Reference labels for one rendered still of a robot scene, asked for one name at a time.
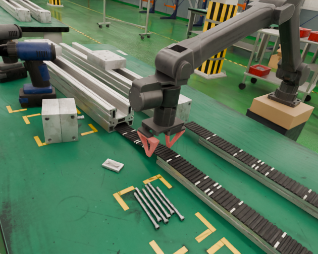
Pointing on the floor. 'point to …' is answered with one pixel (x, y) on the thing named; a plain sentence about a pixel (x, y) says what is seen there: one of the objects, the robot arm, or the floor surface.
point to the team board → (127, 22)
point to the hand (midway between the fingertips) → (159, 148)
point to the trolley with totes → (314, 39)
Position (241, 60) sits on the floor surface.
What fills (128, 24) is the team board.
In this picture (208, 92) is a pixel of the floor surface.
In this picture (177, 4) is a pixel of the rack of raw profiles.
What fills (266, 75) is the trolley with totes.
